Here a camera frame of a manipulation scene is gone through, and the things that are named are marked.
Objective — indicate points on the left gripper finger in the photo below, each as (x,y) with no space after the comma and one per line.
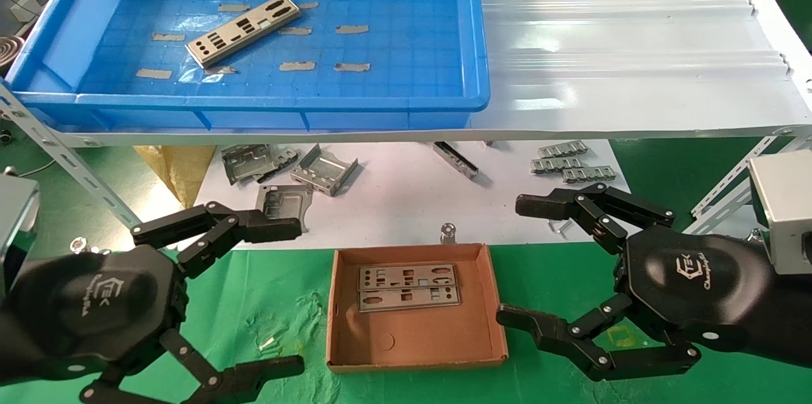
(266,231)

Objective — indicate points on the white sheet under shelf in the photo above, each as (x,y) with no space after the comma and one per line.
(406,201)

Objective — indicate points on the coiled metal tube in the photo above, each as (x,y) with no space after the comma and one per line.
(9,49)

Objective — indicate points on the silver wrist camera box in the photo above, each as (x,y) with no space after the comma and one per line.
(16,220)
(786,214)

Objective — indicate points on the slotted steel shelf brace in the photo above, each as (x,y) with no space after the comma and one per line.
(63,156)
(717,219)
(736,172)

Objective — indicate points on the small clear plastic clip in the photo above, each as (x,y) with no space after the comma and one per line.
(557,228)

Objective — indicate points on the brown cardboard box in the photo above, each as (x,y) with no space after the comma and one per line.
(431,340)

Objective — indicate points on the long narrow metal bar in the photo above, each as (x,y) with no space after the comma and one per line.
(457,161)

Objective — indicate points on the yellow woven bag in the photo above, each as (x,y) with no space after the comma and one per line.
(177,169)

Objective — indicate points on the open gray metal bracket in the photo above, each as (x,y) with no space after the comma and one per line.
(327,172)

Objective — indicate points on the small gray metal part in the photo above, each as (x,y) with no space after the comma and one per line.
(288,155)

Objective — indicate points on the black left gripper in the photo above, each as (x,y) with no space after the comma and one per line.
(95,309)

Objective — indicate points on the small silver binder clip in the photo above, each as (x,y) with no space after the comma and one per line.
(448,233)

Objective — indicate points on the tiny metal scrap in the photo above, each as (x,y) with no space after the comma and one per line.
(267,344)

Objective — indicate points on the green table cloth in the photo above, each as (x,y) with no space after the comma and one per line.
(285,290)

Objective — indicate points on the large silver bulldog clip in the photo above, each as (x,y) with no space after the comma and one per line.
(77,243)

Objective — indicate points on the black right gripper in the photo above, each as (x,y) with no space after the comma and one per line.
(698,283)

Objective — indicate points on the flat stamped gray metal plate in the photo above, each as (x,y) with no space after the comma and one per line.
(287,198)

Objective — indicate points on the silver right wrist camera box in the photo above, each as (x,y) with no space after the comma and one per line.
(786,214)

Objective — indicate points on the crumpled gray tape strip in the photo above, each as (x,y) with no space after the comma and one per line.
(220,70)

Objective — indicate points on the bent gray metal bracket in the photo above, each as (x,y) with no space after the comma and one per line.
(247,163)

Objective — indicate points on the silver metal IO shield plate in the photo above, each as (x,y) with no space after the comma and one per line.
(365,277)
(255,31)
(390,300)

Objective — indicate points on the small white box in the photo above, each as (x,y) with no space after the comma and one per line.
(25,7)

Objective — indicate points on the silver connector strip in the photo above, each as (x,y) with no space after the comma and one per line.
(563,149)
(557,165)
(590,174)

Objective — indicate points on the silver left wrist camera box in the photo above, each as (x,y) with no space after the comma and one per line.
(16,220)

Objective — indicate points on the blue plastic tray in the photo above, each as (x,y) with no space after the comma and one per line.
(380,42)

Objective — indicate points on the white corrugated shelf panel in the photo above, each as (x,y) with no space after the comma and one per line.
(634,42)

